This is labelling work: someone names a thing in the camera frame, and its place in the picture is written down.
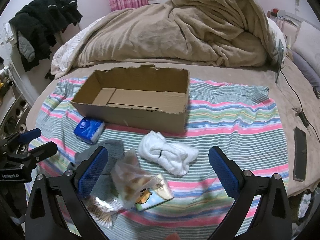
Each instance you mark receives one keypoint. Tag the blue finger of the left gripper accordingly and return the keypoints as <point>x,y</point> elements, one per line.
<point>28,134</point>

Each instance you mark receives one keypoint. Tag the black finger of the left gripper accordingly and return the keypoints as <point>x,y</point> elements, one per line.
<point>39,153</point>

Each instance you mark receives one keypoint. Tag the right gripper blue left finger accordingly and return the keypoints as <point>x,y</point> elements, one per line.
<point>44,219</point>

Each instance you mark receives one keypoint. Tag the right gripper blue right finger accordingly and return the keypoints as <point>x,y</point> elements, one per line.
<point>271,219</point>

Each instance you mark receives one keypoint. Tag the grey knitted sock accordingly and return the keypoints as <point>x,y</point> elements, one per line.
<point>115,148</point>

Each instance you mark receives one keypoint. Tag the blue tissue pack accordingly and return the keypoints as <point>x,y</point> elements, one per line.
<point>89,130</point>

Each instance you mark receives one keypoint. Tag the clear snack bag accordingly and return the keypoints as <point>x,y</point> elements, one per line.
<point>129,179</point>

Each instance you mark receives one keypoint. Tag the white socks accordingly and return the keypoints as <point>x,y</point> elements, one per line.
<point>174,157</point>

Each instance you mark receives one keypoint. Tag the crinkly snack packet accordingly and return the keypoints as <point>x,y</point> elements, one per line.
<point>104,212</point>

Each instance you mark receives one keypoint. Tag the white floral pillow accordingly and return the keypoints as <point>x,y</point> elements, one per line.
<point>61,62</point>

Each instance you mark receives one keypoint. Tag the grey hanging garment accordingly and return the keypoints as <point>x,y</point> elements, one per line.
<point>25,48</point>

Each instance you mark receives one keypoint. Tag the black smartphone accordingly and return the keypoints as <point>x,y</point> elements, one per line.
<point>299,169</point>

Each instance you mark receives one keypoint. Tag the striped colourful towel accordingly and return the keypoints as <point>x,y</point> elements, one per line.
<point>242,120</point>

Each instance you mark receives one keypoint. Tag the cartoon tissue pack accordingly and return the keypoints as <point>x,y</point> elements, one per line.
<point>158,193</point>

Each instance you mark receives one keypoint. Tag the black clothes pile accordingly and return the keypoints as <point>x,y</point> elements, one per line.
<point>39,21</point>

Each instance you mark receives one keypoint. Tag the open cardboard box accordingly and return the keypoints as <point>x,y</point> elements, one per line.
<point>144,97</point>

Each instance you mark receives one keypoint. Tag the beige fleece blanket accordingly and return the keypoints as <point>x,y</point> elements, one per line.
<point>228,33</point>

